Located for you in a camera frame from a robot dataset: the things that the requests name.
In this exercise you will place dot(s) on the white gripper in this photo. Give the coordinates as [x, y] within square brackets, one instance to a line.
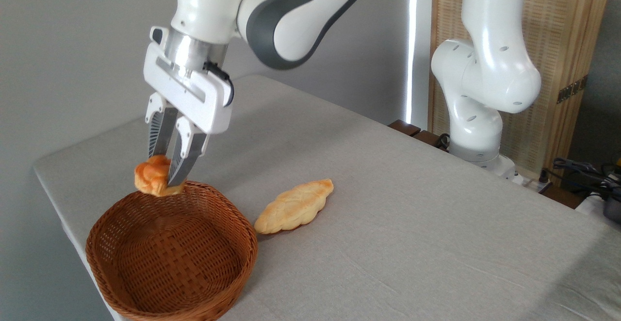
[204, 105]

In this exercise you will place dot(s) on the orange muffin bread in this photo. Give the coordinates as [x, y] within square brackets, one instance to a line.
[150, 178]

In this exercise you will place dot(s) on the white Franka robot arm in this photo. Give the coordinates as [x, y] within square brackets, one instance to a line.
[490, 69]

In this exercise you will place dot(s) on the brown wicker basket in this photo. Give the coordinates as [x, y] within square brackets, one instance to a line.
[170, 263]

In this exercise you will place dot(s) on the long braided bread loaf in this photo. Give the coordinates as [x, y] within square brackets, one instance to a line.
[291, 207]

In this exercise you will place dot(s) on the grey tablecloth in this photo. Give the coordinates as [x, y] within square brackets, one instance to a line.
[412, 214]

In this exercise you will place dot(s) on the wooden folding screen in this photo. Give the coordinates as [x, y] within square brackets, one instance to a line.
[558, 30]

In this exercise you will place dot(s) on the metal screen hinge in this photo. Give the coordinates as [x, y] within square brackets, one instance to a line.
[572, 89]

